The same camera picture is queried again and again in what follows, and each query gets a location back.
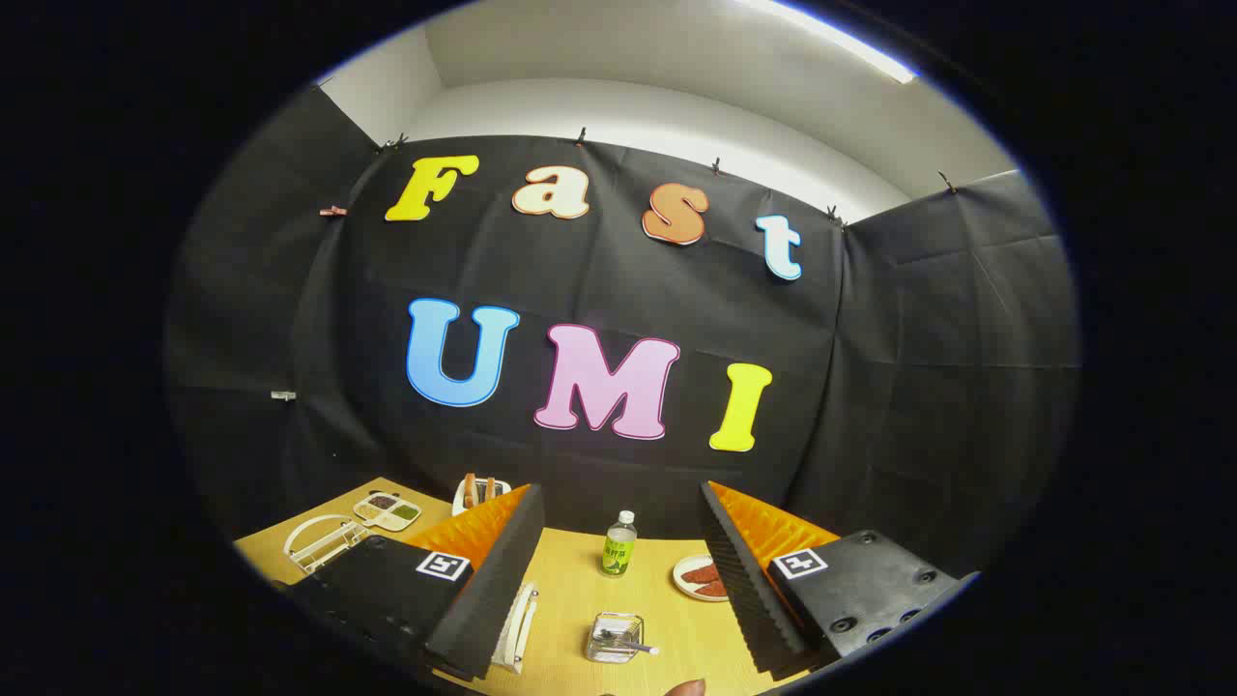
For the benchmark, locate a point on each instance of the white toaster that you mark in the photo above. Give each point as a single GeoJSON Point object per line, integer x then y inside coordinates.
{"type": "Point", "coordinates": [480, 505]}

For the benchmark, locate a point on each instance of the small white oval plate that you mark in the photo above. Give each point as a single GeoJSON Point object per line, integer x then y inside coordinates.
{"type": "Point", "coordinates": [688, 586]}

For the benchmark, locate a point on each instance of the white divided condiment dish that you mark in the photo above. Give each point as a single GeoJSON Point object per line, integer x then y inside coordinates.
{"type": "Point", "coordinates": [387, 510]}

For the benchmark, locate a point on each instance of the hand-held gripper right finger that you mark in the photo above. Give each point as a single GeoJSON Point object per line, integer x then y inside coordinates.
{"type": "Point", "coordinates": [744, 590]}

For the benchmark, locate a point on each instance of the green label drink bottle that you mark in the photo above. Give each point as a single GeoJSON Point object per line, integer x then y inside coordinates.
{"type": "Point", "coordinates": [618, 553]}

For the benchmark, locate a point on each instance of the brown meat slice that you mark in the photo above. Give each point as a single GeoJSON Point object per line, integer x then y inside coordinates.
{"type": "Point", "coordinates": [701, 571]}
{"type": "Point", "coordinates": [713, 585]}

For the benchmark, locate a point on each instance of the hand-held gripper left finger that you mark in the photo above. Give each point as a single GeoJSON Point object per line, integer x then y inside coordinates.
{"type": "Point", "coordinates": [488, 590]}

